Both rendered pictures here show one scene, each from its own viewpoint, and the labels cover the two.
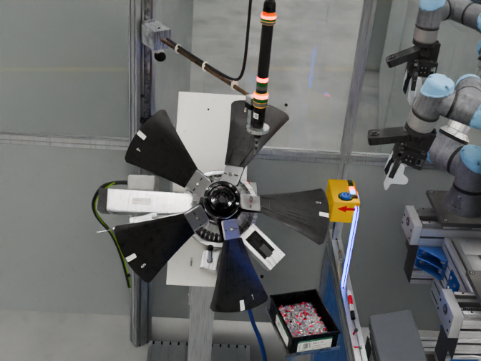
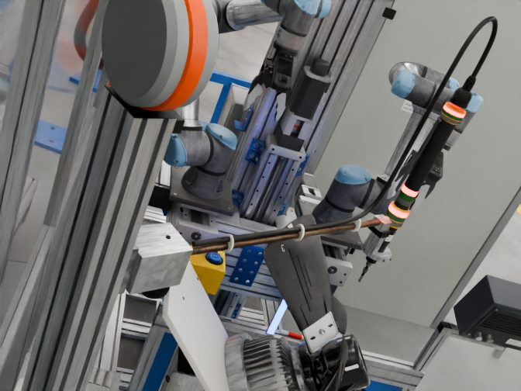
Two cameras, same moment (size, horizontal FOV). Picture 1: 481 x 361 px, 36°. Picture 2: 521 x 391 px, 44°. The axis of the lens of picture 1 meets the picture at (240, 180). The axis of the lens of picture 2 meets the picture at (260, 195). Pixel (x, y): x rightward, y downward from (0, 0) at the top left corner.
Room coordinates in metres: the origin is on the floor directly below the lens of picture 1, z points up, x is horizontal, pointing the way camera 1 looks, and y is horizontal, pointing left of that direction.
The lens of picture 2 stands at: (2.55, 1.15, 2.12)
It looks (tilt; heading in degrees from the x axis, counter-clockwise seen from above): 27 degrees down; 258
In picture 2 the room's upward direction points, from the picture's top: 23 degrees clockwise
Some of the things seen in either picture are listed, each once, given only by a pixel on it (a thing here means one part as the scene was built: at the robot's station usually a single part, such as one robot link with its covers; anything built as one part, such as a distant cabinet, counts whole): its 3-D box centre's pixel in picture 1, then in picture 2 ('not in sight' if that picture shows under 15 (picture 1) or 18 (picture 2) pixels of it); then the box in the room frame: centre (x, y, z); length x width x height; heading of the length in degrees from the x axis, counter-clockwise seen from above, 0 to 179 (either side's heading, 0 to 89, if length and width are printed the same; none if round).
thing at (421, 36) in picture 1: (425, 34); (288, 38); (2.30, -0.55, 1.70); 0.08 x 0.08 x 0.05
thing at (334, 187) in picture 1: (341, 202); (194, 268); (2.33, -0.38, 1.02); 0.16 x 0.10 x 0.11; 3
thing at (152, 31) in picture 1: (154, 35); (146, 257); (2.51, 0.35, 1.54); 0.10 x 0.07 x 0.08; 38
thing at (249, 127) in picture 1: (257, 114); (382, 235); (2.02, -0.03, 1.50); 0.09 x 0.07 x 0.10; 38
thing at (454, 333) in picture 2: not in sight; (472, 335); (1.40, -0.43, 1.04); 0.24 x 0.03 x 0.03; 3
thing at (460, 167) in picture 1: (472, 167); (215, 146); (2.35, -0.83, 1.20); 0.13 x 0.12 x 0.14; 37
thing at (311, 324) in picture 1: (303, 324); not in sight; (1.85, -0.25, 0.83); 0.19 x 0.14 x 0.04; 19
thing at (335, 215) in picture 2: not in sight; (335, 211); (1.85, -0.88, 1.09); 0.15 x 0.15 x 0.10
